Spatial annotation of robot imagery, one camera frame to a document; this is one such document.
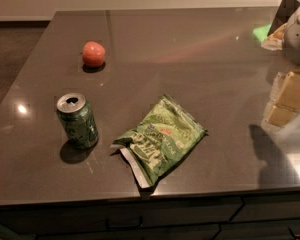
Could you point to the green soda can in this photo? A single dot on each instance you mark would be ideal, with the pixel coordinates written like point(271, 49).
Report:
point(77, 119)

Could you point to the dark cabinet drawers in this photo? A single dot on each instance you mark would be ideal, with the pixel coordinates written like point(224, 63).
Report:
point(269, 217)

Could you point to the dark box in corner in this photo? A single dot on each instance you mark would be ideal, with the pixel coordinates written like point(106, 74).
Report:
point(285, 10)

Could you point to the red apple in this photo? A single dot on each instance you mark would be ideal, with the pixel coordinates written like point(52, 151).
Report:
point(93, 54)

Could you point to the green chip bag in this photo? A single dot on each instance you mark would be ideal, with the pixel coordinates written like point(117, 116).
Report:
point(165, 136)

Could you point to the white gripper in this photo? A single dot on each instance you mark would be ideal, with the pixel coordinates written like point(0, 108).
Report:
point(299, 37)

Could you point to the green cloth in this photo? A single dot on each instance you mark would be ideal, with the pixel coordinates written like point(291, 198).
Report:
point(260, 33)

